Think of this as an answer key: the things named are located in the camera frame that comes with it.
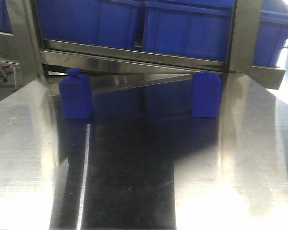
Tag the blue bottle-shaped part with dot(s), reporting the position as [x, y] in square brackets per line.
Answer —
[206, 94]
[76, 95]

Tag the blue bin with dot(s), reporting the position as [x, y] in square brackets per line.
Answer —
[187, 29]
[111, 23]
[272, 33]
[5, 24]

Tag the blue bin far right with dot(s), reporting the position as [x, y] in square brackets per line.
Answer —
[272, 33]

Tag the blue bin far left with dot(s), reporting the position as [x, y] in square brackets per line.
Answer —
[5, 24]

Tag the stainless steel shelf rack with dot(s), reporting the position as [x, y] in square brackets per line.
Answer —
[25, 47]

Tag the blue bin centre right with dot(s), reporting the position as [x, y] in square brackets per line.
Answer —
[187, 29]

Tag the blue bin centre left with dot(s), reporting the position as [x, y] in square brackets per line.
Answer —
[111, 23]

